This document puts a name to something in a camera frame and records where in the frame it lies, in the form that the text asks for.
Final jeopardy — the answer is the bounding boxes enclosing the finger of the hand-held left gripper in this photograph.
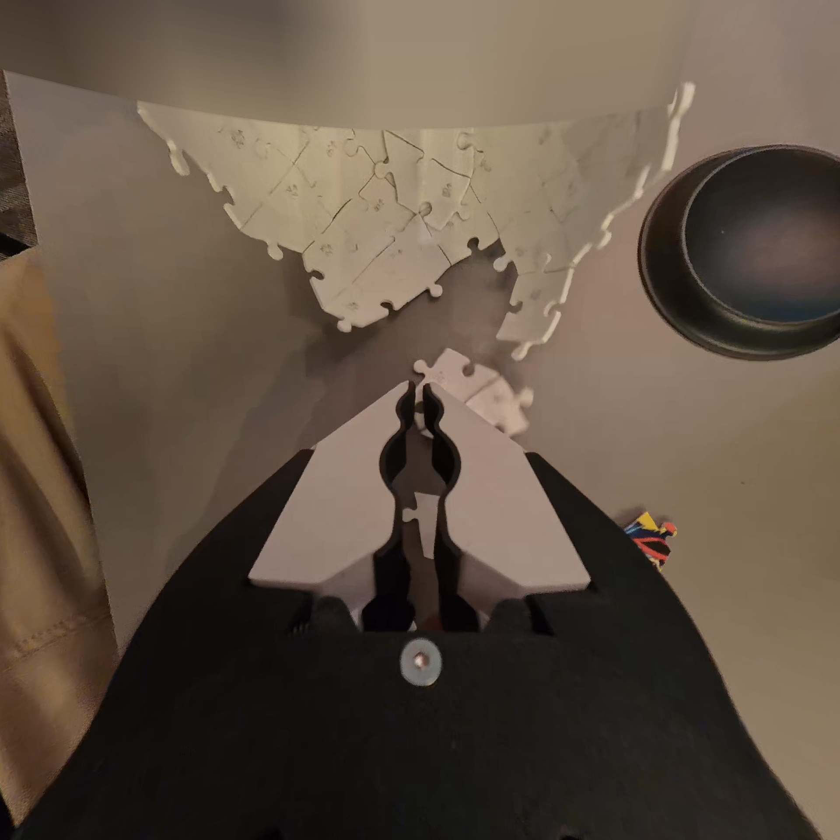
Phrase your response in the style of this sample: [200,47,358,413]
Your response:
[0,0,694,130]

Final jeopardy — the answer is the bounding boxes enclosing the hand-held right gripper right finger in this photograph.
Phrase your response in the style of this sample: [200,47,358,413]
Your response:
[422,384,592,627]

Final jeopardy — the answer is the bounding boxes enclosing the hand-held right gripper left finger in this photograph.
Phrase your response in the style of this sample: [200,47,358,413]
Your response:
[248,379,417,624]

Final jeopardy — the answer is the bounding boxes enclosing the partly built puzzle ball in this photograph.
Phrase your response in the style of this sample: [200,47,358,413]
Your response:
[136,82,697,362]

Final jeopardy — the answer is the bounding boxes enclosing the black round ball stand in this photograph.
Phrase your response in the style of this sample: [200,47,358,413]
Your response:
[638,144,840,361]

